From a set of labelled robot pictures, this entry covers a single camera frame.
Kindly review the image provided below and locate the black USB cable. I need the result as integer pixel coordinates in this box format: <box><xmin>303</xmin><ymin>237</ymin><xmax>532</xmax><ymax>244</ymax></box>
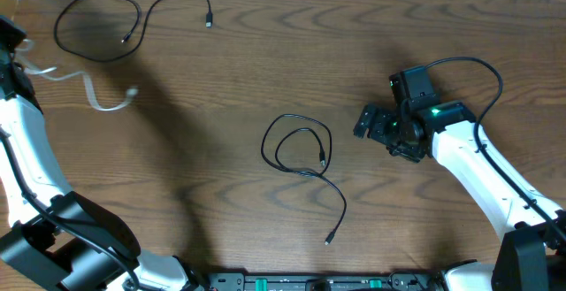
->
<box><xmin>260</xmin><ymin>113</ymin><xmax>348</xmax><ymax>247</ymax></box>

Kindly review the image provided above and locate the white USB cable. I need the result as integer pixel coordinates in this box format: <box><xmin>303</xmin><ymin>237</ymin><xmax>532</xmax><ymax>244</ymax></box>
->
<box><xmin>15</xmin><ymin>38</ymin><xmax>139</xmax><ymax>112</ymax></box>

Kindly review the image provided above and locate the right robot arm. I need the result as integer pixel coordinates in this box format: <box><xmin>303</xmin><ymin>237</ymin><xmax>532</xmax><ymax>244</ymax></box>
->
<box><xmin>354</xmin><ymin>66</ymin><xmax>565</xmax><ymax>290</ymax></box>

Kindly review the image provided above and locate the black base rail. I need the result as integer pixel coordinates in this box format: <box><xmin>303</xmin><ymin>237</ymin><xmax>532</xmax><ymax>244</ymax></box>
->
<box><xmin>198</xmin><ymin>271</ymin><xmax>446</xmax><ymax>291</ymax></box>

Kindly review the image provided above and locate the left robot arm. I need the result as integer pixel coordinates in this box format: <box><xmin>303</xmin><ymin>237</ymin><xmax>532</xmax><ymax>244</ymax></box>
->
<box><xmin>1</xmin><ymin>17</ymin><xmax>203</xmax><ymax>290</ymax></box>

